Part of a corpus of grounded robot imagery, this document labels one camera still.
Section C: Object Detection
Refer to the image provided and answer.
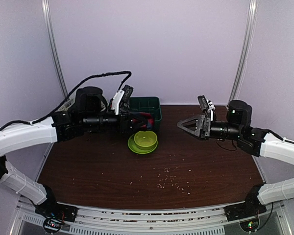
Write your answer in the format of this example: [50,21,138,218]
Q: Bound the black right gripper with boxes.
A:
[177,115,243,141]

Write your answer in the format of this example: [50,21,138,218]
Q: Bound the red navy striped tie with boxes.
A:
[136,112,155,132]

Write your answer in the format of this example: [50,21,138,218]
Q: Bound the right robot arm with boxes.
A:
[177,95,294,216]

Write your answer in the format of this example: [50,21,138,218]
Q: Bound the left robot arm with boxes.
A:
[0,82,154,217]

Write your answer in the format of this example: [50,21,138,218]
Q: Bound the lime green bowl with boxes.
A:
[134,131,158,148]

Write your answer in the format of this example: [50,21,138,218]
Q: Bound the green divided organizer tray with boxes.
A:
[130,96,162,132]

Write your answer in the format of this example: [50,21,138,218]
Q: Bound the lime green plate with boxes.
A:
[127,134,158,154]

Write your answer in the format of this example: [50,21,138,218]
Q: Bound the pale green perforated basket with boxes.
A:
[57,98,75,112]

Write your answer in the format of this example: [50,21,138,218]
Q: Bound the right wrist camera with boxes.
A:
[197,95,216,121]

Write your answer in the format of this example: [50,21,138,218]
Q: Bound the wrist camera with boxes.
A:
[108,85,134,116]
[197,95,216,121]

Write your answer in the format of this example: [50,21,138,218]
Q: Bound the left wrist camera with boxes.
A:
[108,85,134,116]

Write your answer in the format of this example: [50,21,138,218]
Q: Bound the right aluminium frame post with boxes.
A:
[227,0,259,107]

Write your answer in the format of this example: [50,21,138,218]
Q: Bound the aluminium frame post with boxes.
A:
[227,0,259,107]
[41,0,68,97]

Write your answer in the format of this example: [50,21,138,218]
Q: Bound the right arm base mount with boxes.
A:
[224,184,267,221]

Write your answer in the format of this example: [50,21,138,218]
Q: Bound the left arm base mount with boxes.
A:
[33,203,78,222]

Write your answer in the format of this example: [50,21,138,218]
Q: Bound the left aluminium frame post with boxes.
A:
[41,0,68,97]

